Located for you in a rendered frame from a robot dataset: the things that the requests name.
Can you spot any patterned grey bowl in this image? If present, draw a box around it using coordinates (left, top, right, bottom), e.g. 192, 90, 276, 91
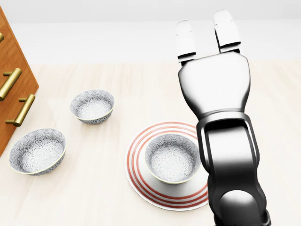
70, 89, 115, 125
144, 134, 202, 185
8, 128, 67, 176

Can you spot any white plate with red rings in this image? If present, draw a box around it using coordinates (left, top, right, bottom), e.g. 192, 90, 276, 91
125, 121, 210, 211

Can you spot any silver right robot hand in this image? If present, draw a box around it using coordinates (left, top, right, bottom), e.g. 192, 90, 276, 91
174, 9, 251, 120

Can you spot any wooden cabinet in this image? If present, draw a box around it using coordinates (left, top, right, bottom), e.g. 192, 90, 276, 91
0, 6, 40, 157

